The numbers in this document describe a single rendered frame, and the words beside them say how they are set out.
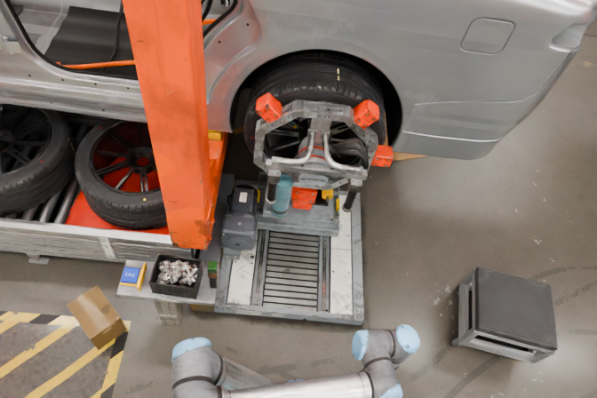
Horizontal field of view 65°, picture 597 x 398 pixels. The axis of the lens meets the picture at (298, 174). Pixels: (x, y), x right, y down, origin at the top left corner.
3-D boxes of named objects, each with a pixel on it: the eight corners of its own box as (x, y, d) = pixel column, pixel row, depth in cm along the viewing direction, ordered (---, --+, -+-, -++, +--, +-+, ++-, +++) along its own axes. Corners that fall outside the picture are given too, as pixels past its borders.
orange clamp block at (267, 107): (282, 104, 199) (268, 91, 193) (281, 117, 194) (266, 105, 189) (270, 111, 202) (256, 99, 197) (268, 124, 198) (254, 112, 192)
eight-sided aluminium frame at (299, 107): (359, 184, 240) (387, 109, 196) (359, 195, 236) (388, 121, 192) (252, 171, 236) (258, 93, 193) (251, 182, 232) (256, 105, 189)
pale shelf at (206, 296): (220, 271, 220) (220, 268, 217) (214, 306, 209) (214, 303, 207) (127, 262, 217) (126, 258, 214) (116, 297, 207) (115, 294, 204)
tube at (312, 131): (315, 134, 202) (319, 117, 194) (314, 170, 191) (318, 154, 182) (274, 130, 201) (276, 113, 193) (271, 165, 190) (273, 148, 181)
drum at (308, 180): (326, 155, 222) (331, 135, 211) (326, 191, 210) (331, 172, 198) (297, 151, 222) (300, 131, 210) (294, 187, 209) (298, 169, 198)
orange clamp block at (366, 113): (362, 116, 202) (378, 106, 197) (363, 130, 197) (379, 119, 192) (352, 108, 199) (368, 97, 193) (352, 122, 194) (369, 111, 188)
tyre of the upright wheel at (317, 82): (410, 106, 229) (316, 23, 194) (416, 143, 215) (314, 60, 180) (314, 163, 269) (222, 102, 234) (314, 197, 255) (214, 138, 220)
